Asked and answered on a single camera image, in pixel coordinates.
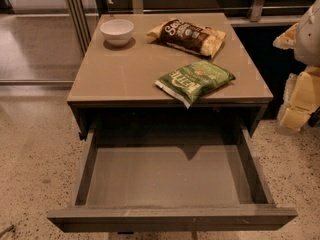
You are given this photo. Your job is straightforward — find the metal railing frame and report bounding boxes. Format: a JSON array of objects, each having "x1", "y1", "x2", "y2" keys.
[{"x1": 0, "y1": 0, "x2": 320, "y2": 55}]

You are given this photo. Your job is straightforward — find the open grey top drawer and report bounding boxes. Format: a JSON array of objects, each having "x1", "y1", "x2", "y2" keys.
[{"x1": 47, "y1": 124, "x2": 297, "y2": 233}]

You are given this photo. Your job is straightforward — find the white ceramic bowl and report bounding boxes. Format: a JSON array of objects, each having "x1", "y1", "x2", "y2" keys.
[{"x1": 100, "y1": 19, "x2": 134, "y2": 47}]

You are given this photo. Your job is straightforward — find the brown chip bag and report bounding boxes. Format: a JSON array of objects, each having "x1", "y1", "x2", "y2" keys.
[{"x1": 147, "y1": 18, "x2": 226, "y2": 58}]

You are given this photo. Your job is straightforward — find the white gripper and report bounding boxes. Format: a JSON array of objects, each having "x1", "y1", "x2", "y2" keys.
[{"x1": 273, "y1": 23, "x2": 320, "y2": 132}]

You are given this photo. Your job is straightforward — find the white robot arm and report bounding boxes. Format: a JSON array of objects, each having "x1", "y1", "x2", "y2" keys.
[{"x1": 273, "y1": 0, "x2": 320, "y2": 132}]

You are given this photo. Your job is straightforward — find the grey drawer cabinet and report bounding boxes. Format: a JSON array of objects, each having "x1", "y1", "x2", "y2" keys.
[{"x1": 66, "y1": 12, "x2": 275, "y2": 142}]

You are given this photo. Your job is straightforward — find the green jalapeno chip bag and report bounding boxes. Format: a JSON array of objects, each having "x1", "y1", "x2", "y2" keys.
[{"x1": 155, "y1": 60, "x2": 235, "y2": 108}]

